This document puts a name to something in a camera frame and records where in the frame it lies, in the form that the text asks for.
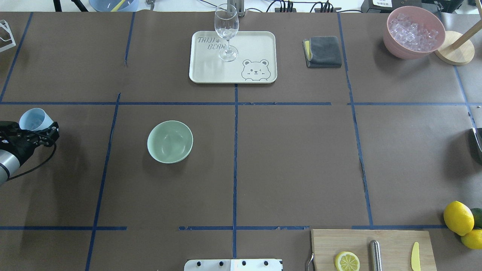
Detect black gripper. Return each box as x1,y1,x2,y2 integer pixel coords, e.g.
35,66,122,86
0,121,59,165

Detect light blue cup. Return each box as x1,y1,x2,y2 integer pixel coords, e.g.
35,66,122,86
19,108,54,131

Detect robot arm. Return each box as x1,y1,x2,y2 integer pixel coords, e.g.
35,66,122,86
0,121,59,184

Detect green bowl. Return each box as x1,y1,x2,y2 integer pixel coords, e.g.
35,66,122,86
147,120,194,164

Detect blue bowl with fork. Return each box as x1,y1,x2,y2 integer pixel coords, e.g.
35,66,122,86
89,0,139,12

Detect pink bowl with ice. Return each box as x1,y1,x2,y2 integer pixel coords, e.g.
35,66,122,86
383,6,446,59

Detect clear wine glass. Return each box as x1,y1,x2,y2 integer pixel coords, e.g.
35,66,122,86
214,3,239,62

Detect cream bear tray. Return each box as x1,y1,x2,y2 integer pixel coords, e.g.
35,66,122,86
189,31,278,84

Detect grey folded cloth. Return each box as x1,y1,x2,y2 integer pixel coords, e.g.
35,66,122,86
302,36,342,68

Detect half lemon slice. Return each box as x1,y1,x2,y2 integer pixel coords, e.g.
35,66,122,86
334,251,360,271

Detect metal muddler black tip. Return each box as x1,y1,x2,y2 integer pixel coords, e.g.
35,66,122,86
369,240,383,271

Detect wooden cutting board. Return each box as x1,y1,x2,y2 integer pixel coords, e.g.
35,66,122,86
311,229,437,271

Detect yellow plastic knife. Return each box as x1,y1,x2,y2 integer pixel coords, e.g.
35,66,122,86
411,242,421,271

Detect yellow lemon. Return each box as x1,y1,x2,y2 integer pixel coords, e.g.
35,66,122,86
460,229,482,250
443,201,474,236

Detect wooden paper towel stand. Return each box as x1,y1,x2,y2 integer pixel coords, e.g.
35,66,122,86
435,20,482,65

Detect green avocado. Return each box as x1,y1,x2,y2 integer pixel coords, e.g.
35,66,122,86
470,208,482,229

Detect white wire cup rack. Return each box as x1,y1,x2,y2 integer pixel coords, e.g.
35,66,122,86
0,20,17,53

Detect black camera tripod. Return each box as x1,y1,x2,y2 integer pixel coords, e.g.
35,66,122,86
53,0,89,12

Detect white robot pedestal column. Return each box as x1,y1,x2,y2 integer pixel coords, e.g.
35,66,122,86
184,259,284,271

